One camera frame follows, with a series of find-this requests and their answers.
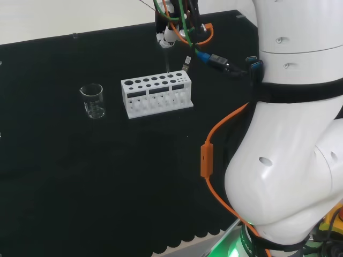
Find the blue cable plug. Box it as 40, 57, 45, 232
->
197, 51, 212, 64

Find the white test tube rack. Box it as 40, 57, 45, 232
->
121, 71, 194, 119

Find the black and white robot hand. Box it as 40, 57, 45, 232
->
154, 0, 201, 49

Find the thin red twisted wire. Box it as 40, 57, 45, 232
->
139, 0, 156, 12

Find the clear glass rod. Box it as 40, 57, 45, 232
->
163, 47, 170, 74

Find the clear glass beaker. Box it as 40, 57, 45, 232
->
79, 83, 106, 119

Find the black bench cloth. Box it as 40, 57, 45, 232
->
0, 10, 259, 257

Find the green cable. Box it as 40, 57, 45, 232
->
153, 0, 201, 56

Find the yellow stop button box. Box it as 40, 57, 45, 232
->
318, 202, 343, 234

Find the black inline adapter block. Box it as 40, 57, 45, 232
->
208, 53, 229, 71

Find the pale translucent base plate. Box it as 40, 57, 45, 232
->
199, 217, 258, 257

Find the black cable with usb plug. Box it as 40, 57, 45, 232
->
181, 0, 202, 72

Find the orange cable with inline box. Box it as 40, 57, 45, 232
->
162, 0, 272, 257

